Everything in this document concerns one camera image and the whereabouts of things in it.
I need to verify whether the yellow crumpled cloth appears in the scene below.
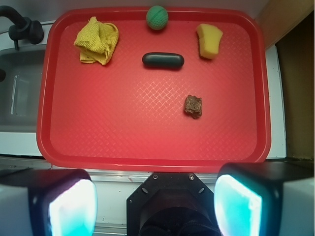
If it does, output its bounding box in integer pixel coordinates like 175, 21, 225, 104
74, 16, 119, 65

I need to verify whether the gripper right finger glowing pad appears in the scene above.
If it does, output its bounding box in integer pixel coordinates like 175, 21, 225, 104
214, 162, 315, 236

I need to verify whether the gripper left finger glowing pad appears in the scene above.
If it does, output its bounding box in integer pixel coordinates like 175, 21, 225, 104
0, 169, 97, 236

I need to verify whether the grey sink basin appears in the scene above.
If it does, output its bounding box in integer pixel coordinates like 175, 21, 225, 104
0, 45, 46, 133

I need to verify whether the red plastic tray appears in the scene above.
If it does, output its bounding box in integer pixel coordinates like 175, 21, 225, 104
37, 8, 271, 173

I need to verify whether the dark green oblong capsule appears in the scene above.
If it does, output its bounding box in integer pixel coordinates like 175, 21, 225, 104
142, 52, 185, 71

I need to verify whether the yellow sponge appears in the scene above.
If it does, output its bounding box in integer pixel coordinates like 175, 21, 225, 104
196, 24, 223, 59

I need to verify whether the brown rough rock chunk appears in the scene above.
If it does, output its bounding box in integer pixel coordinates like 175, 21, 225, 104
184, 95, 202, 119

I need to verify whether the green rubber ball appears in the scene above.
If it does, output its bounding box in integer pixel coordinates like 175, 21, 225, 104
146, 5, 168, 30

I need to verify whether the black faucet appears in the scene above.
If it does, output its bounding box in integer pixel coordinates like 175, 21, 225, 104
0, 5, 44, 51

